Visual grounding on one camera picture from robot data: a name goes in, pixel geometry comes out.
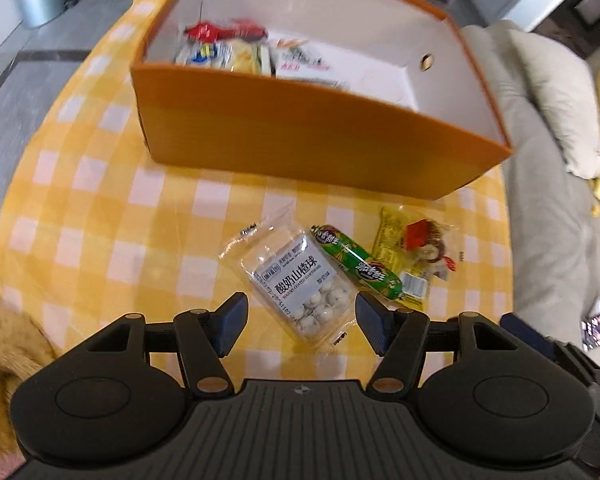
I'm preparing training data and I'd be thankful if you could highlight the red snack packet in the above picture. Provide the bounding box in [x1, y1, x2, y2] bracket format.
[184, 19, 270, 44]

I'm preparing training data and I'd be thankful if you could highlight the white packet blue print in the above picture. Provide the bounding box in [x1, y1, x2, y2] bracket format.
[175, 40, 233, 69]

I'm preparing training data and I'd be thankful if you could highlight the white sausage stick packet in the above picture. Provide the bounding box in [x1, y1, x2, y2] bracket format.
[270, 32, 352, 89]

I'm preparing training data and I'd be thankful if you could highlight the yellow checked tablecloth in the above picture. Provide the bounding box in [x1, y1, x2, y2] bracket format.
[0, 0, 513, 367]

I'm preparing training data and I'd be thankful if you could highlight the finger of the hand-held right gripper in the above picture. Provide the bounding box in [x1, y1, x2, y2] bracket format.
[500, 311, 557, 361]

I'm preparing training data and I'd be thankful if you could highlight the clear packet of white balls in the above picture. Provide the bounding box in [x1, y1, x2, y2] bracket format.
[219, 224, 356, 346]

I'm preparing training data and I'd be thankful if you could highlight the grey sofa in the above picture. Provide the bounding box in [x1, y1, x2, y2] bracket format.
[460, 20, 600, 361]

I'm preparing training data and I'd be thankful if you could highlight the green sausage stick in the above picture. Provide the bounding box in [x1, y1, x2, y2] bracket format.
[312, 223, 405, 302]

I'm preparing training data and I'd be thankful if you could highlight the yellow snack packet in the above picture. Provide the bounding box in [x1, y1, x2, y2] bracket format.
[371, 206, 432, 311]

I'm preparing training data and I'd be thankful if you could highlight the small red brown packet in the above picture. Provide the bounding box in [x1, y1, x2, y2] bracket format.
[400, 218, 464, 281]

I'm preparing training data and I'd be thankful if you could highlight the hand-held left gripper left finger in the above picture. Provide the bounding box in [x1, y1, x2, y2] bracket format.
[86, 291, 249, 396]

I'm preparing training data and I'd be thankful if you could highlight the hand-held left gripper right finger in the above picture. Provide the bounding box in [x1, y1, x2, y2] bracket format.
[355, 291, 518, 395]

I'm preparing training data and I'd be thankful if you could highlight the white packet green print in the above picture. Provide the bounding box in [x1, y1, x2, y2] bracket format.
[230, 42, 277, 77]

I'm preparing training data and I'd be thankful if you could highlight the orange cardboard box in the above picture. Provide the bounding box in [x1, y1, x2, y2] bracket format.
[130, 0, 513, 201]

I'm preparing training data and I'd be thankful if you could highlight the orange fuzzy cloth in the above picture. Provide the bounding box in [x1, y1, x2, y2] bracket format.
[0, 285, 59, 467]

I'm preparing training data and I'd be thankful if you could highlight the beige cushion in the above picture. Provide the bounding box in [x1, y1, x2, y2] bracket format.
[507, 29, 600, 181]

